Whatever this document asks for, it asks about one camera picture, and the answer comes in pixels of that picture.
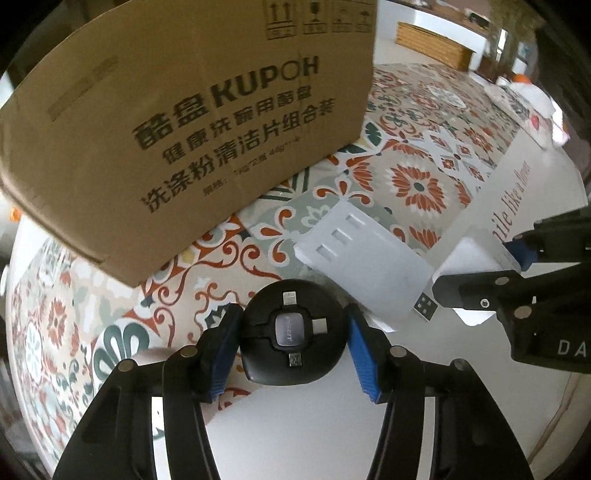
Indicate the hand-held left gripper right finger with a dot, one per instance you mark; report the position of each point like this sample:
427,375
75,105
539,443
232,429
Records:
364,355

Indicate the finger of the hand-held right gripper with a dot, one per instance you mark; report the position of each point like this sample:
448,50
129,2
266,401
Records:
521,251
480,290

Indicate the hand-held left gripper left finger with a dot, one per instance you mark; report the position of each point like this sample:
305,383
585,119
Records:
221,350

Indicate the white cube charger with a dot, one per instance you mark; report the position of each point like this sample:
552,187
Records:
475,249

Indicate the brown cardboard box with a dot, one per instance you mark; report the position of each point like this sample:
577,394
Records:
184,138

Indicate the white multi-port USB charger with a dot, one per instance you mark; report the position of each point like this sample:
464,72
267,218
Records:
369,258

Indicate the patterned tablecloth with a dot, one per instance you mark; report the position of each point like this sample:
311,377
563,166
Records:
415,184

